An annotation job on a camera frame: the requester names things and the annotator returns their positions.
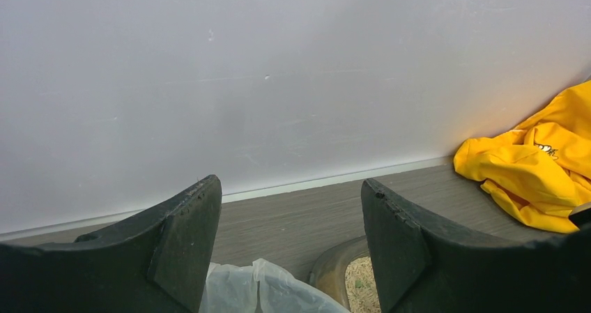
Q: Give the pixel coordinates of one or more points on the beige cat litter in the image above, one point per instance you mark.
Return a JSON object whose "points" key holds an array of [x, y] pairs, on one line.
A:
{"points": [[361, 287]]}

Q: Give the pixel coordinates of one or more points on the brown plastic litter box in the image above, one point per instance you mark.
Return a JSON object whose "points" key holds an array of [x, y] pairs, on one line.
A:
{"points": [[328, 272]]}

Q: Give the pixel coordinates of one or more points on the yellow cloth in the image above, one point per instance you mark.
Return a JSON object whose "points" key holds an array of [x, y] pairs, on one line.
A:
{"points": [[539, 171]]}

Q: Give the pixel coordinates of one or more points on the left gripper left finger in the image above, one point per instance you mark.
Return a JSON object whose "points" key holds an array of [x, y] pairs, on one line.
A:
{"points": [[154, 261]]}

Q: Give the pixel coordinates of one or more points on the translucent white bin liner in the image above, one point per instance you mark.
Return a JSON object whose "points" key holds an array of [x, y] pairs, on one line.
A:
{"points": [[261, 287]]}

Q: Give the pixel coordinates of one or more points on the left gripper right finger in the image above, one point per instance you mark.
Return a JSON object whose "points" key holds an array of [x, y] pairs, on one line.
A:
{"points": [[424, 262]]}

